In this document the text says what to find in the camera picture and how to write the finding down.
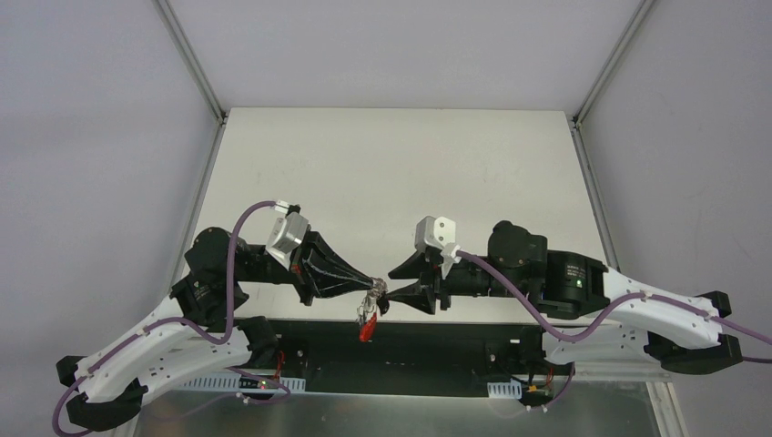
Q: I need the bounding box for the silver key organiser plate with rings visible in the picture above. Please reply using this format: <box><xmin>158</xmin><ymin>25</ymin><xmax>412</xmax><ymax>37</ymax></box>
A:
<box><xmin>357</xmin><ymin>278</ymin><xmax>390</xmax><ymax>342</ymax></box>

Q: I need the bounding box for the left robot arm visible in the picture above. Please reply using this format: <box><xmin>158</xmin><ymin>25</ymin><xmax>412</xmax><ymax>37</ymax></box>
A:
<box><xmin>52</xmin><ymin>218</ymin><xmax>386</xmax><ymax>436</ymax></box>

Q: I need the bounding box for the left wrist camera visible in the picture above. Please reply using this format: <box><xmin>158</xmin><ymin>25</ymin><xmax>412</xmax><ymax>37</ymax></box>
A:
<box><xmin>265</xmin><ymin>212</ymin><xmax>309</xmax><ymax>269</ymax></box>

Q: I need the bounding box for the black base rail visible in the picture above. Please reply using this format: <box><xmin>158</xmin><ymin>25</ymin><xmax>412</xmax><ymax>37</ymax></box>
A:
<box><xmin>250</xmin><ymin>320</ymin><xmax>570</xmax><ymax>398</ymax></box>

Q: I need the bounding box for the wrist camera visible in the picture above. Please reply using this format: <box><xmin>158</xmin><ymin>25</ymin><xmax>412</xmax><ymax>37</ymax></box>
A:
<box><xmin>414</xmin><ymin>216</ymin><xmax>461</xmax><ymax>279</ymax></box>
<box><xmin>265</xmin><ymin>212</ymin><xmax>309</xmax><ymax>269</ymax></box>

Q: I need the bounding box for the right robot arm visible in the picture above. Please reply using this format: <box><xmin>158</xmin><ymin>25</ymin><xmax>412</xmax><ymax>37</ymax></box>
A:
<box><xmin>377</xmin><ymin>217</ymin><xmax>743</xmax><ymax>375</ymax></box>

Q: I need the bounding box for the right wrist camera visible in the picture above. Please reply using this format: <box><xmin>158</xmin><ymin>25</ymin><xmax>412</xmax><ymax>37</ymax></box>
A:
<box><xmin>414</xmin><ymin>216</ymin><xmax>461</xmax><ymax>279</ymax></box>

